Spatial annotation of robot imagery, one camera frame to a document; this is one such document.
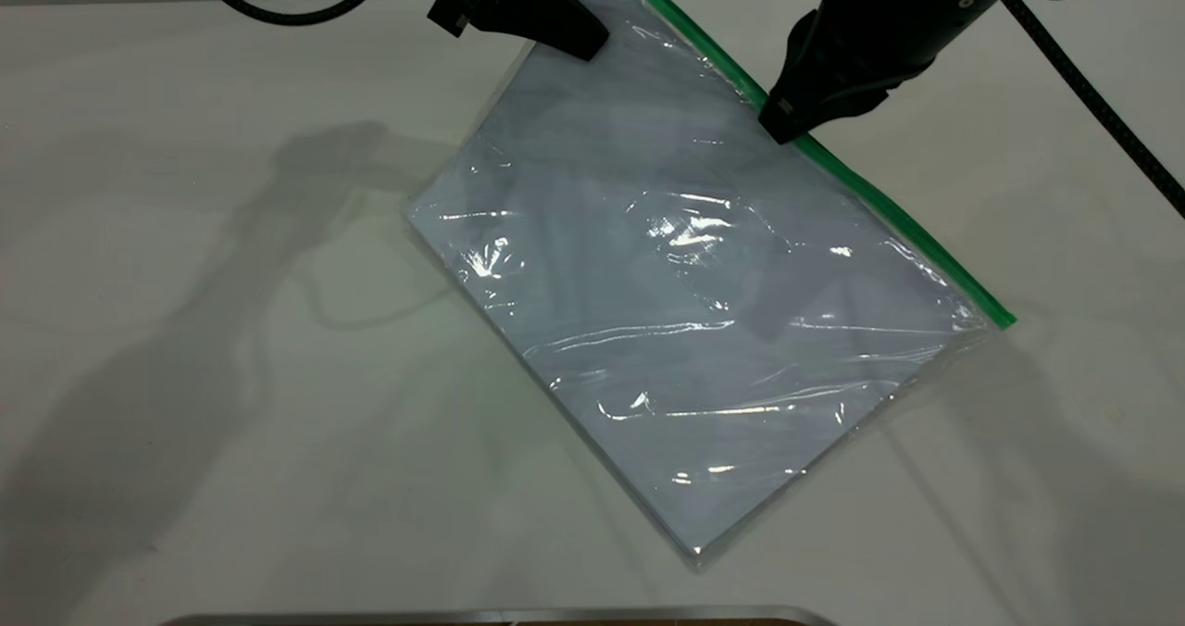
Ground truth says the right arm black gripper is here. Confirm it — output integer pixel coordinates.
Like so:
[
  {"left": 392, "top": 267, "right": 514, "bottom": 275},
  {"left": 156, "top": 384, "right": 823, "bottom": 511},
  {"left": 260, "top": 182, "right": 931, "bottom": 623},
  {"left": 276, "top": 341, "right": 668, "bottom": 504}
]
[{"left": 759, "top": 0, "right": 1049, "bottom": 145}]

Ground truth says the clear plastic bag green zipper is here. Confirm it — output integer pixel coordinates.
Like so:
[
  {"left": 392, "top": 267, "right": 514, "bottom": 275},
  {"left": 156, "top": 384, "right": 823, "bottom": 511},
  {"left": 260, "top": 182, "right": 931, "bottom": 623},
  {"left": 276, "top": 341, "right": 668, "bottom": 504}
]
[{"left": 403, "top": 0, "right": 1017, "bottom": 573}]

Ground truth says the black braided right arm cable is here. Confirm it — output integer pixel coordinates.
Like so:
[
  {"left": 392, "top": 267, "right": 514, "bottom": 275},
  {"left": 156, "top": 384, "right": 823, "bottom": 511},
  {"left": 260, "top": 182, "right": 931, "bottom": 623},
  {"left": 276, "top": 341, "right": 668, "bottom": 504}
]
[{"left": 995, "top": 0, "right": 1185, "bottom": 219}]

